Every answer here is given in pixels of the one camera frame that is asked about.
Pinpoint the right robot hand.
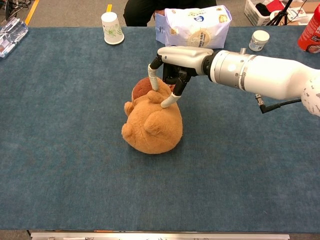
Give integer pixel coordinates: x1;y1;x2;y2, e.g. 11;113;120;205
147;45;215;109

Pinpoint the brown plush toy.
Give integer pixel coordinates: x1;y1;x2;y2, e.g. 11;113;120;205
121;76;184;155

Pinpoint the white snack bag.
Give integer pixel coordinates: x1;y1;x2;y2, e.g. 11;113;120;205
154;4;233;50

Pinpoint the person in black clothes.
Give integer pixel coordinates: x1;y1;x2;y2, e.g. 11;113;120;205
123;0;218;27

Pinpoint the small white jar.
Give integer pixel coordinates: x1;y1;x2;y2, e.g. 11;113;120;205
248;29;271;52

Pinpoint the white paper cup green print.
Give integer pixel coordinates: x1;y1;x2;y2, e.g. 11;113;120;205
100;11;125;46

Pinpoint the white plastic basket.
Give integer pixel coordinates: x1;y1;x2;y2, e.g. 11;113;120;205
244;0;288;27

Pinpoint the black tripod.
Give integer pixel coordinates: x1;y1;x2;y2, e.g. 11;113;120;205
266;0;294;26

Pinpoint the red canister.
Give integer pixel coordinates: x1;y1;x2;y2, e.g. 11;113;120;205
297;4;320;54

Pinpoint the blue felt table cloth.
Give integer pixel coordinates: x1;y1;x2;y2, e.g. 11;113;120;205
0;26;320;232

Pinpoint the clear plastic water bottle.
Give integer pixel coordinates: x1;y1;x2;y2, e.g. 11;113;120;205
0;17;29;59

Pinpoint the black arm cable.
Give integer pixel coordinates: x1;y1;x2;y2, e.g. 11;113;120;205
254;93;302;115

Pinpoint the aluminium profile rail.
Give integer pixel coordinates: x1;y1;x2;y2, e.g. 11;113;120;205
30;231;291;240

